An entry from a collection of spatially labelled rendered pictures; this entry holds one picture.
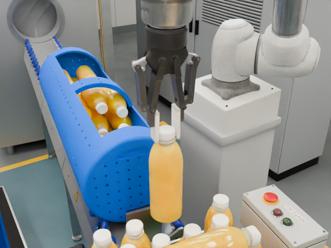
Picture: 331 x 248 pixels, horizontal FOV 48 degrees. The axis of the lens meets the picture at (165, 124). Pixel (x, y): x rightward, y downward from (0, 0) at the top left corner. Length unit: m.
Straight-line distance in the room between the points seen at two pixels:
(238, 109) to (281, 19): 0.37
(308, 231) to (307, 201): 1.91
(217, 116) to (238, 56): 0.24
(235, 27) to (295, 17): 0.23
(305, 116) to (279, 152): 0.31
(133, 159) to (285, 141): 1.90
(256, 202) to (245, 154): 0.63
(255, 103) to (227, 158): 0.25
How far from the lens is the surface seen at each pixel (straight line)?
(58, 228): 2.58
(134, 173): 1.04
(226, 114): 1.43
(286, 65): 1.43
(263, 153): 1.69
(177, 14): 0.64
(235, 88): 1.52
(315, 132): 3.03
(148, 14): 0.65
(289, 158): 2.93
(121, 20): 6.65
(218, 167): 1.55
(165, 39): 0.66
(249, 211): 1.02
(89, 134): 1.07
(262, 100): 1.54
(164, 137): 0.75
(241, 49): 1.44
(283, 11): 1.32
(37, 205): 2.79
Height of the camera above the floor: 1.73
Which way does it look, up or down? 28 degrees down
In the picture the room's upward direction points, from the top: straight up
